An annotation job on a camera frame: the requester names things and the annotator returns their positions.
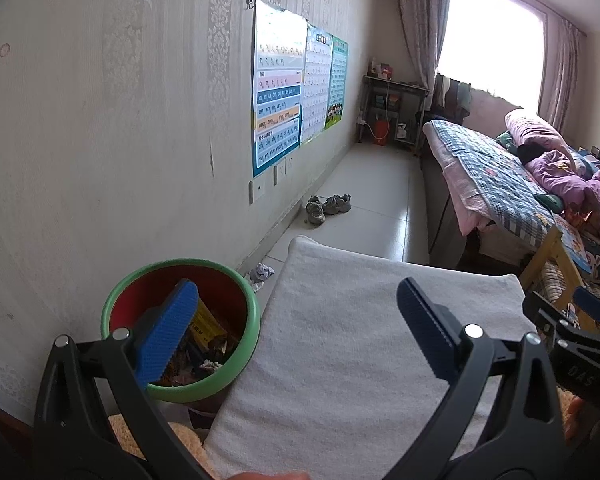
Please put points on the pink bedsheet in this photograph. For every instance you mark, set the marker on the pink bedsheet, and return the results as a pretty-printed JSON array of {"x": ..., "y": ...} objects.
[{"x": 465, "y": 205}]

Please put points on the long sheer curtain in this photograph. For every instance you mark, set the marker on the long sheer curtain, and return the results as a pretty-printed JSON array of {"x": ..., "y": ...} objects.
[{"x": 420, "y": 20}]

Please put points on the dark hanging clothes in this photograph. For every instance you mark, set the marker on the dark hanging clothes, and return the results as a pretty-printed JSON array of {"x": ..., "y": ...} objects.
[{"x": 452, "y": 97}]

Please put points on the white chart wall poster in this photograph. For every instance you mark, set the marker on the white chart wall poster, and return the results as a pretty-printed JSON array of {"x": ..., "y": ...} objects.
[{"x": 316, "y": 85}]

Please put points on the white blue wrapper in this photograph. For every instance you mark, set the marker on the white blue wrapper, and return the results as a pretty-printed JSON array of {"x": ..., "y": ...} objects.
[{"x": 261, "y": 272}]

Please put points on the white wall socket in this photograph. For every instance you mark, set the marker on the white wall socket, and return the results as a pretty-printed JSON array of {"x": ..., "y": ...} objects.
[
  {"x": 290, "y": 164},
  {"x": 279, "y": 174},
  {"x": 257, "y": 191}
]

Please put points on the metal shelf table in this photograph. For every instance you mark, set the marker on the metal shelf table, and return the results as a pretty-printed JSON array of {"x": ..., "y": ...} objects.
[{"x": 395, "y": 82}]

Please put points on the white towel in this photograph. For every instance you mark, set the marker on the white towel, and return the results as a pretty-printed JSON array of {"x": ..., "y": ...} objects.
[{"x": 340, "y": 340}]

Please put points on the wooden bed frame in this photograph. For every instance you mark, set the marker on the wooden bed frame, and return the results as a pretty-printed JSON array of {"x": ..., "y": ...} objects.
[{"x": 555, "y": 250}]

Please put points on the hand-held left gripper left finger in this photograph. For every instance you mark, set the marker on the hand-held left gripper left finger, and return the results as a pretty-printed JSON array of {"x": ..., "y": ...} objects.
[{"x": 167, "y": 335}]

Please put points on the cartoon printed blue quilt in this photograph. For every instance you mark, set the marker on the cartoon printed blue quilt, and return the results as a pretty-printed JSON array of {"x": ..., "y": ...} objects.
[{"x": 575, "y": 240}]

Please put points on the red bucket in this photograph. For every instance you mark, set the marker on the red bucket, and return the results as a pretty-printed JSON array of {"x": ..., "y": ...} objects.
[{"x": 380, "y": 131}]

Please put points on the blue wall poster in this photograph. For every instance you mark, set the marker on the blue wall poster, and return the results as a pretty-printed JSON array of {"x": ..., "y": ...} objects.
[{"x": 280, "y": 110}]

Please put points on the pink curtain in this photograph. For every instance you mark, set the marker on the pink curtain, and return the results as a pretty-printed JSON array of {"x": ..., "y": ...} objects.
[{"x": 562, "y": 70}]

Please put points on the pink pillow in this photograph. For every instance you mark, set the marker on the pink pillow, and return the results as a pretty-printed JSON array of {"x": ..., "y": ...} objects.
[{"x": 532, "y": 127}]

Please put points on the bright window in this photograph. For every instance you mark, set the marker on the bright window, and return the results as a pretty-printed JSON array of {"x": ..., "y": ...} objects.
[{"x": 495, "y": 40}]

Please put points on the purple quilt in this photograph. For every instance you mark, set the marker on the purple quilt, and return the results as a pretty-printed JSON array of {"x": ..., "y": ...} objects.
[{"x": 560, "y": 175}]

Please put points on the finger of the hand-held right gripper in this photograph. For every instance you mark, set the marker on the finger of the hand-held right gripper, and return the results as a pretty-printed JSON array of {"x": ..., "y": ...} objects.
[
  {"x": 555, "y": 320},
  {"x": 592, "y": 304}
]

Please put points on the plaid quilt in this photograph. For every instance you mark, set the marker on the plaid quilt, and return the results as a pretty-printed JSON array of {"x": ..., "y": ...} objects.
[{"x": 490, "y": 170}]

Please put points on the green wall poster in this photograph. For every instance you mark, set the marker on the green wall poster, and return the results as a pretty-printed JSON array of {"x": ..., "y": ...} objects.
[{"x": 336, "y": 80}]

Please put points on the green-rimmed red bin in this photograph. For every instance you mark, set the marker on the green-rimmed red bin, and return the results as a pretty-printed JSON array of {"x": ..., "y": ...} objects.
[{"x": 130, "y": 285}]

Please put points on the yellow box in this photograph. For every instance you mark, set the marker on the yellow box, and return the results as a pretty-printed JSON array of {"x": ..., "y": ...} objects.
[{"x": 207, "y": 327}]

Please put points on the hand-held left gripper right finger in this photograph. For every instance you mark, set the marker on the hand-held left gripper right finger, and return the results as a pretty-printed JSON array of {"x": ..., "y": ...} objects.
[{"x": 425, "y": 332}]

